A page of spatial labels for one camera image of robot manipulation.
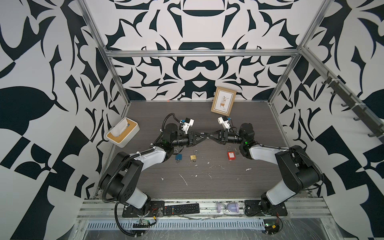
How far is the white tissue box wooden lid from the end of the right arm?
0.53 meters

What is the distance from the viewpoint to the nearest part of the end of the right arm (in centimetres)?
74

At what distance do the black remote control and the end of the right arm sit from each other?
34cm

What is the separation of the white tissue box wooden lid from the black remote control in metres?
0.46

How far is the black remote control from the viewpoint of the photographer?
73cm

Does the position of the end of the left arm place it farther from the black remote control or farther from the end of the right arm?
the black remote control

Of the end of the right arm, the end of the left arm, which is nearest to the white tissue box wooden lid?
the end of the left arm

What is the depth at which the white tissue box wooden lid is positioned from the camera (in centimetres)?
95

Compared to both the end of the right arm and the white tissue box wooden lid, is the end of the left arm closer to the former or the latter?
the end of the right arm
